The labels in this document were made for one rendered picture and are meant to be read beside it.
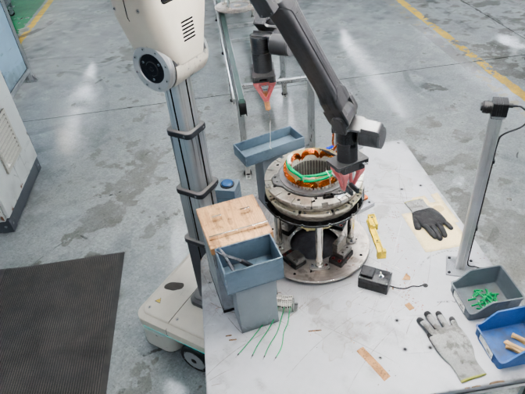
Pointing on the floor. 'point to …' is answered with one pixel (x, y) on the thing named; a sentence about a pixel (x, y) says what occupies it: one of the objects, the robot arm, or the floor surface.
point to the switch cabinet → (14, 162)
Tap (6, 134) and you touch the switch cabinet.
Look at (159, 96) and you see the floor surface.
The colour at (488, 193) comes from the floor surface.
